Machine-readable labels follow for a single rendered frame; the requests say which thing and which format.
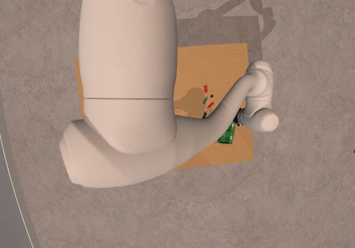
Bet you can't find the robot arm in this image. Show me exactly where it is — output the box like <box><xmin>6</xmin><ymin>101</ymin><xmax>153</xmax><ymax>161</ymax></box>
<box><xmin>59</xmin><ymin>0</ymin><xmax>279</xmax><ymax>188</ymax></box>

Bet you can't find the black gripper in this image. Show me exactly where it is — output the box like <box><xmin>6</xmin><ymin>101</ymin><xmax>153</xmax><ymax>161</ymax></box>
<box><xmin>233</xmin><ymin>112</ymin><xmax>242</xmax><ymax>126</ymax></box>

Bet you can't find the green three-compartment bin rack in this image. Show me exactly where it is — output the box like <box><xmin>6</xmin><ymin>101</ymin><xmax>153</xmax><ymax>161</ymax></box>
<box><xmin>218</xmin><ymin>121</ymin><xmax>235</xmax><ymax>144</ymax></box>

